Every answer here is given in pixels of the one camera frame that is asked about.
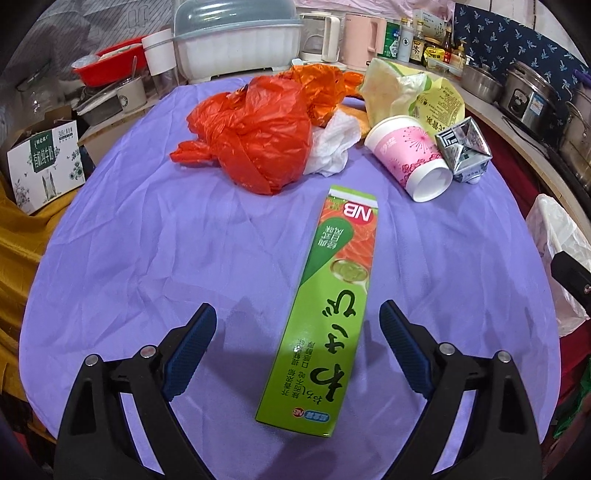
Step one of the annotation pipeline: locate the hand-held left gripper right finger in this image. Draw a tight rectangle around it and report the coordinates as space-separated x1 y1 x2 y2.
379 300 543 480

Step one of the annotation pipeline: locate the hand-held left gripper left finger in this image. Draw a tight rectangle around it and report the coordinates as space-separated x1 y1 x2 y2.
54 302 218 480

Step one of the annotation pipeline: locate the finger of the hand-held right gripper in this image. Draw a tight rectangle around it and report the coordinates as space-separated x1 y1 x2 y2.
549 251 591 319

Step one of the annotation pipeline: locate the trash bin with white bag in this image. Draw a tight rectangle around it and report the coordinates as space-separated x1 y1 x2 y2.
526 194 591 337

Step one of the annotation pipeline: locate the long green cardboard box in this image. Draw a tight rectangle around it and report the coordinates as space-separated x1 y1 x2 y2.
255 185 379 437

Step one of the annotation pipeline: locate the silver drink carton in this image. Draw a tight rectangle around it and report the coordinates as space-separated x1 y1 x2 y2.
435 116 491 185

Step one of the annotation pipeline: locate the pink paper cup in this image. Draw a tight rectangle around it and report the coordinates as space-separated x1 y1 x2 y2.
365 115 453 202

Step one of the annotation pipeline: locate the white tissue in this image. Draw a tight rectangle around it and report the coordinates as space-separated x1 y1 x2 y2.
305 111 361 176

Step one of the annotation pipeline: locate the red plastic bag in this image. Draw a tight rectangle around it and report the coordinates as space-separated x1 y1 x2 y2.
169 76 315 195

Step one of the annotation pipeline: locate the yellow-green packaging bag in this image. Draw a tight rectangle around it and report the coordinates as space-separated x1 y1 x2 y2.
360 58 465 137

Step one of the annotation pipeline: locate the orange snack packet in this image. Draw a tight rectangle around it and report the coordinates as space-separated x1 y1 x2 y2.
277 64 365 127

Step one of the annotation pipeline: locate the purple tablecloth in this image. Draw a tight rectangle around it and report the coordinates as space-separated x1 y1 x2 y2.
18 76 561 448

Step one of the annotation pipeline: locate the dark red curtain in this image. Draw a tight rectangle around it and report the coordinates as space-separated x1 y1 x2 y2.
471 111 555 222

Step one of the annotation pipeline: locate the green plastic bag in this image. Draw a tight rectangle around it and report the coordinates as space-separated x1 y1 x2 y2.
554 401 588 439

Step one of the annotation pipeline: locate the large steel steamer pot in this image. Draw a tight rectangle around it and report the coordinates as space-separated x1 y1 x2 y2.
558 85 591 181

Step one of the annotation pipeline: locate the steel rice cooker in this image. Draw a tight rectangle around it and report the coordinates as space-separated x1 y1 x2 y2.
499 60 564 134

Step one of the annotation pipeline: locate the mustard yellow cloth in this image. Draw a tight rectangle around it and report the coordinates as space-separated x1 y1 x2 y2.
0 171 61 439

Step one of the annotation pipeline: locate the steel pot with lid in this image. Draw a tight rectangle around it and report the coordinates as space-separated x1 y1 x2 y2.
462 62 504 104

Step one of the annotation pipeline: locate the printed white cardboard box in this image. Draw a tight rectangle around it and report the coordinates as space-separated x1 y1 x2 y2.
7 119 86 215

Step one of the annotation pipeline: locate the orange-yellow dish cloth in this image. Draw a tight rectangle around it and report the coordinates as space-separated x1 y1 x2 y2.
339 104 372 134

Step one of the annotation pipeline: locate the clear glass bowl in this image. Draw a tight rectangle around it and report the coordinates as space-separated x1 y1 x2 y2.
425 56 462 81

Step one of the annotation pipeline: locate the paper bowl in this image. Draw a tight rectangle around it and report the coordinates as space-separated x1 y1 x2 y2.
115 76 147 109

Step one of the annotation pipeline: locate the white bottle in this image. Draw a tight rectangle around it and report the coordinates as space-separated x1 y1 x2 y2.
398 23 416 63

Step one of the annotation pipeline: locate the white plastic tumbler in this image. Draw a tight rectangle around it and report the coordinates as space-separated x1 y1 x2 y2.
141 28 178 90

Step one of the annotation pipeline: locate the red plastic basin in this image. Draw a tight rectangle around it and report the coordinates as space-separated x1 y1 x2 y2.
71 39 148 88

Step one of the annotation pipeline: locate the white dish rack grey lid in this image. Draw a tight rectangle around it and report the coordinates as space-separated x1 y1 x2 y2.
173 0 303 84

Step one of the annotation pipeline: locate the pink electric kettle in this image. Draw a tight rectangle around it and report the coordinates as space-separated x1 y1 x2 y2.
342 13 386 72

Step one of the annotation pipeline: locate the clear blender jug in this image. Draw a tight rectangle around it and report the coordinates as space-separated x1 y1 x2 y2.
299 11 343 64

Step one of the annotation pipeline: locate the pink floral cloth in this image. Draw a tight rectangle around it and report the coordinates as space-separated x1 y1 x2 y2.
295 0 458 20

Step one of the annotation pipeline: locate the black power cable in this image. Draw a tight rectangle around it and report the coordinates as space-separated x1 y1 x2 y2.
501 115 564 162

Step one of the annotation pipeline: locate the blue patterned wall cloth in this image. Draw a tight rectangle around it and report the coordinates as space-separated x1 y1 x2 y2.
452 2 591 121

